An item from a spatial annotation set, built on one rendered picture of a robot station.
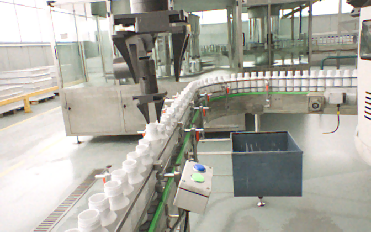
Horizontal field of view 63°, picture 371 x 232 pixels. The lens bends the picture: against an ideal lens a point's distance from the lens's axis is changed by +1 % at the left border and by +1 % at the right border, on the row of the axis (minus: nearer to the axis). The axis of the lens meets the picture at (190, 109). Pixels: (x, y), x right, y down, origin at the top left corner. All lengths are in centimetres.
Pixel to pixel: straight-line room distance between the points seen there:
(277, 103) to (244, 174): 131
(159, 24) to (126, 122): 431
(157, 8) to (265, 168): 111
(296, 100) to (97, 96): 309
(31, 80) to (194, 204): 929
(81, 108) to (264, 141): 364
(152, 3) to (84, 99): 446
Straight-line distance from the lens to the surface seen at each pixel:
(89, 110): 487
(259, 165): 142
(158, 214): 88
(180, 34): 42
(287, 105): 264
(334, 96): 244
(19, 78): 1010
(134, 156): 82
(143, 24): 43
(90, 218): 61
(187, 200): 77
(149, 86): 93
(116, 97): 467
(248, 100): 265
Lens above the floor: 145
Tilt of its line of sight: 12 degrees down
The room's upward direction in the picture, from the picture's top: 4 degrees counter-clockwise
